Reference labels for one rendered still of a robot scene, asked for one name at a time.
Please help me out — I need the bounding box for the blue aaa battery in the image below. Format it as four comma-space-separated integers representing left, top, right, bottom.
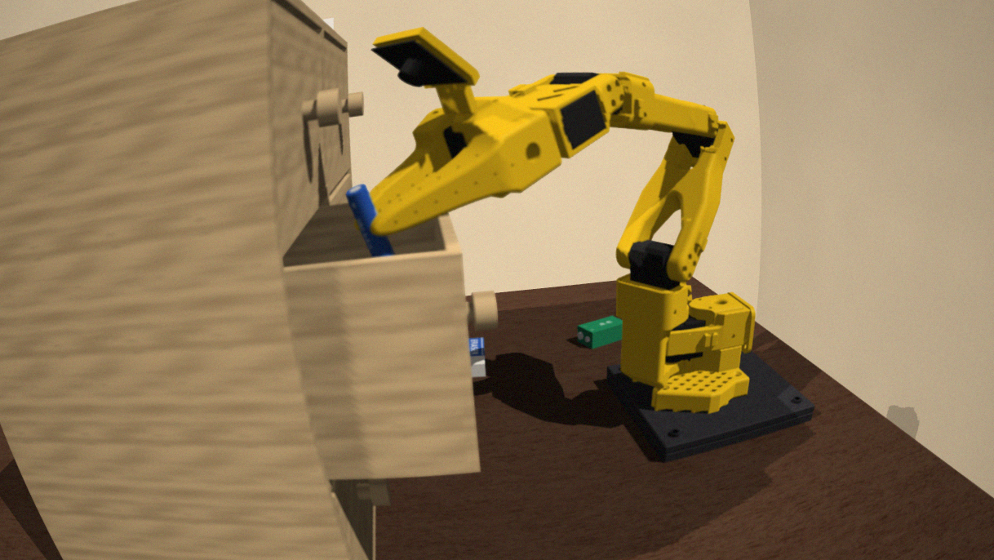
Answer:
346, 184, 395, 258

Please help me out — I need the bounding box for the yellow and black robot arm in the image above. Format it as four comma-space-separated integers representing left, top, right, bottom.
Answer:
508, 72, 750, 414

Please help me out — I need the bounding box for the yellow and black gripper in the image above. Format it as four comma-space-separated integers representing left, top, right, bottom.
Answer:
370, 27, 561, 236

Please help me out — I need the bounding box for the wooden chest of drawers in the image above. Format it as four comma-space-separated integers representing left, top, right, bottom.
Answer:
0, 0, 353, 560

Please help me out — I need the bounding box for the blue and white eraser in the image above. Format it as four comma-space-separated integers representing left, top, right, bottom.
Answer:
468, 338, 486, 377

